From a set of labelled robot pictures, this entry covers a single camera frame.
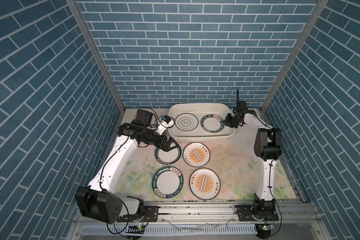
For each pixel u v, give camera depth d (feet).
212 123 3.68
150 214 2.43
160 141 2.06
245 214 2.41
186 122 3.67
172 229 2.31
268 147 2.01
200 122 3.65
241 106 2.84
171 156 3.07
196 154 3.14
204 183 2.74
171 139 2.09
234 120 3.01
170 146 2.06
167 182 2.72
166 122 2.15
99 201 1.25
